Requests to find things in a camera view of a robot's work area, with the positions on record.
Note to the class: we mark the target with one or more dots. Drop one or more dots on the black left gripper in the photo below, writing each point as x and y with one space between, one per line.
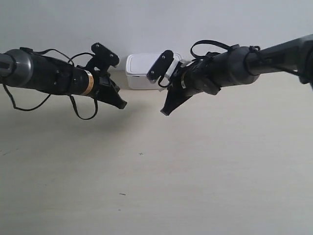
105 90

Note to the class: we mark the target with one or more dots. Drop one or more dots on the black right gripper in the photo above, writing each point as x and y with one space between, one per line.
181 89

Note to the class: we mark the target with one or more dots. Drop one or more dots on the white lidded plastic container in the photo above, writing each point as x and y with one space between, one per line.
136 68

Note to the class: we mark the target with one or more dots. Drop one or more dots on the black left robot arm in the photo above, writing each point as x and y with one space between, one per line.
28 69

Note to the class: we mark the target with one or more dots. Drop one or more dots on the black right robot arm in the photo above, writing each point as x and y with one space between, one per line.
239 66

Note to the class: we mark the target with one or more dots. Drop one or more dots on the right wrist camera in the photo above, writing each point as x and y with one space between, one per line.
165 70

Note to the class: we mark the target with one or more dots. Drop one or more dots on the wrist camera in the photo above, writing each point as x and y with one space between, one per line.
102 58
165 70

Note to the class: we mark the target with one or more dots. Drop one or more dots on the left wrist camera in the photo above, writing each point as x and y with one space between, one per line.
102 58

